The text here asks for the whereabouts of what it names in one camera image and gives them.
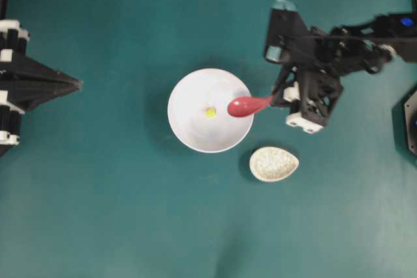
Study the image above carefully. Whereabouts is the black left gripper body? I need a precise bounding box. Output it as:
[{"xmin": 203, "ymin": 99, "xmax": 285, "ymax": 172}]
[{"xmin": 1, "ymin": 20, "xmax": 30, "ymax": 156}]

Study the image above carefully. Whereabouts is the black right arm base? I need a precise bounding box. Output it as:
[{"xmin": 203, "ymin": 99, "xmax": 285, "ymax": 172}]
[{"xmin": 392, "ymin": 85, "xmax": 416, "ymax": 166}]

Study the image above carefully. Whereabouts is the pink ceramic spoon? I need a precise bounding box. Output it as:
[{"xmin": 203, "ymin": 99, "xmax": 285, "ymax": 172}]
[{"xmin": 227, "ymin": 95, "xmax": 273, "ymax": 118}]

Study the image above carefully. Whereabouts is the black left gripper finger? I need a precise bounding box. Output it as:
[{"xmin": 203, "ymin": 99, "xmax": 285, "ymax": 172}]
[
  {"xmin": 1, "ymin": 53, "xmax": 81, "ymax": 85},
  {"xmin": 1, "ymin": 83, "xmax": 82, "ymax": 115}
]

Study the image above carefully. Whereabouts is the white round bowl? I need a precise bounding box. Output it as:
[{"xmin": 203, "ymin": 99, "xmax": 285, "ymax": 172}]
[{"xmin": 167, "ymin": 68, "xmax": 254, "ymax": 153}]

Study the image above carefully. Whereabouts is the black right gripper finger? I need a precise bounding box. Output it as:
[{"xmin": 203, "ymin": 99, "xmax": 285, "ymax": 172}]
[
  {"xmin": 269, "ymin": 94, "xmax": 299, "ymax": 109},
  {"xmin": 272, "ymin": 65, "xmax": 297, "ymax": 94}
]

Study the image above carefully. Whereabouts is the yellow hexagonal prism block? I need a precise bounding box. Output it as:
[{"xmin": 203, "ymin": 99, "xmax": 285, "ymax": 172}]
[{"xmin": 204, "ymin": 107, "xmax": 216, "ymax": 118}]

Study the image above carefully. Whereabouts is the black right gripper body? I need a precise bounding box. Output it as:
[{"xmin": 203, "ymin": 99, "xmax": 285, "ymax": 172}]
[{"xmin": 263, "ymin": 0, "xmax": 343, "ymax": 134}]

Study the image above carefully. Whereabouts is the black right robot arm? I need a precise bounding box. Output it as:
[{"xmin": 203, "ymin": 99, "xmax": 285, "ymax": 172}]
[{"xmin": 264, "ymin": 0, "xmax": 416, "ymax": 133}]

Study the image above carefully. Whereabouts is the speckled beige spoon rest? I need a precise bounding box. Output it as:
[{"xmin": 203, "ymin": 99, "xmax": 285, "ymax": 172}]
[{"xmin": 249, "ymin": 146, "xmax": 300, "ymax": 182}]

